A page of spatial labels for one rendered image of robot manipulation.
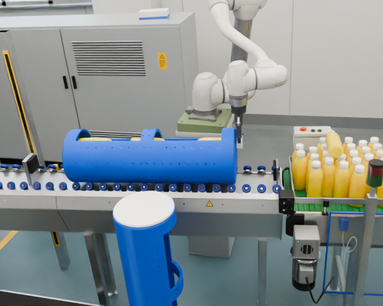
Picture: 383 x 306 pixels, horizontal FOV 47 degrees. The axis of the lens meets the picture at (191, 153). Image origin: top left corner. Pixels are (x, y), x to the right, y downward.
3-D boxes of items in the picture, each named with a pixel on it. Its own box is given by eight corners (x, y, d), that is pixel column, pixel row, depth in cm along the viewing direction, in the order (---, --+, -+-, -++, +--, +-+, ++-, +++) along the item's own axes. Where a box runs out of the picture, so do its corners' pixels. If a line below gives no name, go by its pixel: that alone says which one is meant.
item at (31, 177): (36, 176, 255) (30, 152, 248) (43, 176, 255) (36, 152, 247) (28, 186, 246) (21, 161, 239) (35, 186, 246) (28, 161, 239)
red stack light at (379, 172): (365, 169, 183) (366, 160, 181) (382, 169, 182) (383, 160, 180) (368, 176, 177) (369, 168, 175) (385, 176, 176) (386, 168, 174)
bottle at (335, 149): (324, 152, 213) (321, 136, 229) (336, 160, 214) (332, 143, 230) (335, 142, 210) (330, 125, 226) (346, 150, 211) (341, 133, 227)
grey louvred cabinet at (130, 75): (25, 143, 518) (-10, 17, 451) (204, 153, 463) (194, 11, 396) (-4, 166, 472) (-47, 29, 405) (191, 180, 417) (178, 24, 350)
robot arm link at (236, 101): (248, 90, 215) (248, 101, 218) (229, 90, 216) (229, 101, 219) (247, 96, 207) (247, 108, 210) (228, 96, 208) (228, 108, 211)
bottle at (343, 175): (342, 204, 214) (345, 171, 205) (330, 198, 219) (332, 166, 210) (351, 198, 217) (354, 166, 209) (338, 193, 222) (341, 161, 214)
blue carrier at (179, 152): (87, 164, 258) (77, 120, 244) (238, 165, 245) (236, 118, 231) (69, 192, 234) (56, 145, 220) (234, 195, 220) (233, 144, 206)
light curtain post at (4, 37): (62, 261, 328) (0, 30, 249) (70, 262, 327) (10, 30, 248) (59, 268, 323) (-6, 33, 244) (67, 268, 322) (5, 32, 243)
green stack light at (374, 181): (364, 179, 185) (365, 169, 183) (380, 179, 184) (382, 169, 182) (367, 187, 179) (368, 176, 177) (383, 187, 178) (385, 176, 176)
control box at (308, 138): (292, 142, 255) (293, 125, 250) (328, 141, 251) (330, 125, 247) (293, 150, 246) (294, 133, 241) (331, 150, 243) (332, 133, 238)
